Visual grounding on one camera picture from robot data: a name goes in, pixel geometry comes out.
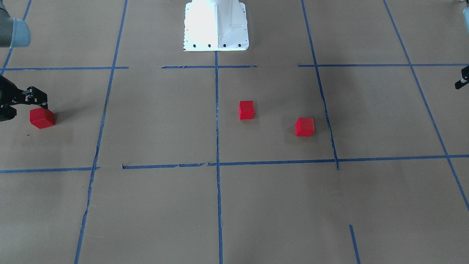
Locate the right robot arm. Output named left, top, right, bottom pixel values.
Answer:
left=0, top=2, right=48, bottom=122

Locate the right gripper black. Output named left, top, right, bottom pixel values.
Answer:
left=0, top=76, right=48, bottom=122

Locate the red block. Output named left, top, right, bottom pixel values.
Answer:
left=238, top=100, right=256, bottom=120
left=29, top=107, right=55, bottom=129
left=295, top=117, right=315, bottom=137

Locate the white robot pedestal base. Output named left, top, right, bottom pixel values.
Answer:
left=183, top=0, right=250, bottom=52

